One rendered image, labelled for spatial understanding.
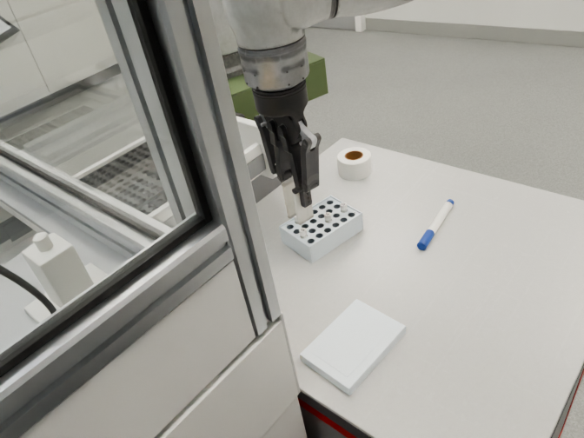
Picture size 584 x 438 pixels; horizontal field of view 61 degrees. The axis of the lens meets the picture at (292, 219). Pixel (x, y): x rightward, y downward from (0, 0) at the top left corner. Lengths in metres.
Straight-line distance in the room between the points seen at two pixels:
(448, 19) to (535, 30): 0.62
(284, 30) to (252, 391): 0.42
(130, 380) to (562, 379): 0.52
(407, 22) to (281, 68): 3.60
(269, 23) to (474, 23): 3.46
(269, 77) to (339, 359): 0.38
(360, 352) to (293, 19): 0.43
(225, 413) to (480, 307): 0.41
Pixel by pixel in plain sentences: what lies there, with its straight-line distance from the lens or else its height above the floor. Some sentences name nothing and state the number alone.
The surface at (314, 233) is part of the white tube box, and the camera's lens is 0.85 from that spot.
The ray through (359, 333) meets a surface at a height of 0.78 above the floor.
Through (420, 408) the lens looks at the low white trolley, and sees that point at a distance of 0.67.
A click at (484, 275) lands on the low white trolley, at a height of 0.76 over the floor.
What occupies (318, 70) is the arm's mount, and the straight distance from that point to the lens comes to 1.39.
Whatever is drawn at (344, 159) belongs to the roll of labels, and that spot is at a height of 0.80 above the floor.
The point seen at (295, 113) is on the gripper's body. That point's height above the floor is 1.04.
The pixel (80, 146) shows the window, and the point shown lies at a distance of 0.34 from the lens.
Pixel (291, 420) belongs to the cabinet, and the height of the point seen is 0.77.
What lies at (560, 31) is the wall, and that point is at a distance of 3.89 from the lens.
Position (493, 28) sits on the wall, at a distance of 3.99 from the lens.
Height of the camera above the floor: 1.33
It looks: 37 degrees down
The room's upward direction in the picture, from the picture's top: 10 degrees counter-clockwise
